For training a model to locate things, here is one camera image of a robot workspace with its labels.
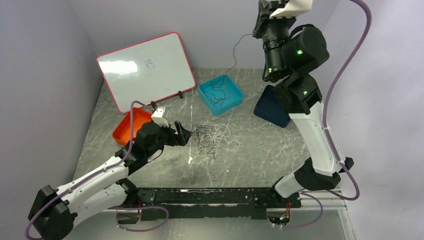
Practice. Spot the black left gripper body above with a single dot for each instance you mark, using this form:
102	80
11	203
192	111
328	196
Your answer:
166	136

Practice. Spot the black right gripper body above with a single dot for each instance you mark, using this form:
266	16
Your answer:
274	32

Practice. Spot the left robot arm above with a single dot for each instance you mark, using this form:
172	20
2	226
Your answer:
56	211

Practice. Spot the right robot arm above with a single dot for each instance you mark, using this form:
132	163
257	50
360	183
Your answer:
291	54

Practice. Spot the orange square tray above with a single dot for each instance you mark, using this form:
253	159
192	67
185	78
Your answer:
121	134

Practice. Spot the teal square tray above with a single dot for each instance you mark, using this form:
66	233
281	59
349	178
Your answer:
220	94

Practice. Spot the pink framed whiteboard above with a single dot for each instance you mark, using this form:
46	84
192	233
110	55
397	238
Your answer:
148	71

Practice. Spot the dark blue square tray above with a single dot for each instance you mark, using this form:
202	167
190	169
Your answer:
269	109

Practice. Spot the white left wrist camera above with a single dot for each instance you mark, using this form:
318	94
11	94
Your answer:
160	116

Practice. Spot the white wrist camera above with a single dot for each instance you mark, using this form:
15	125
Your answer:
160	116
292	9

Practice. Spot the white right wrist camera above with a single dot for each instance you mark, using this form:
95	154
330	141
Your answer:
292	9

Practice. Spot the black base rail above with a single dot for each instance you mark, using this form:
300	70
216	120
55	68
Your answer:
197	203

